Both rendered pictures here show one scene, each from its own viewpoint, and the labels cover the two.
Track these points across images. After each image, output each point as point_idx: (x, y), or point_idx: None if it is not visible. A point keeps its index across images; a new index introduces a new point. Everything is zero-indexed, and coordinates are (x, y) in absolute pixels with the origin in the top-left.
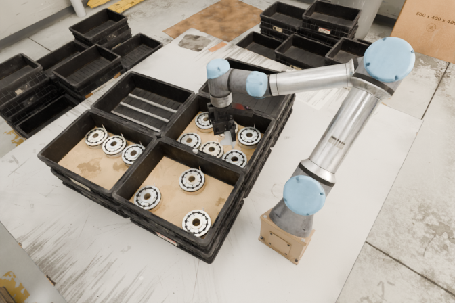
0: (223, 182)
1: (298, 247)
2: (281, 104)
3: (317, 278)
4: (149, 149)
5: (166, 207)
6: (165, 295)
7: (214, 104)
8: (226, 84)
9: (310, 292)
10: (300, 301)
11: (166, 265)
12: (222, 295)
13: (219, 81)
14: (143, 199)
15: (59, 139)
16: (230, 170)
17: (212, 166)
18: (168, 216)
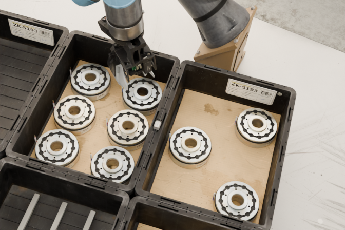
0: (178, 110)
1: (251, 22)
2: (38, 23)
3: (253, 36)
4: (163, 200)
5: (239, 177)
6: (328, 184)
7: (141, 30)
8: None
9: (269, 42)
10: (281, 51)
11: (293, 193)
12: (303, 121)
13: None
14: (244, 203)
15: None
16: (181, 77)
17: (172, 106)
18: (251, 170)
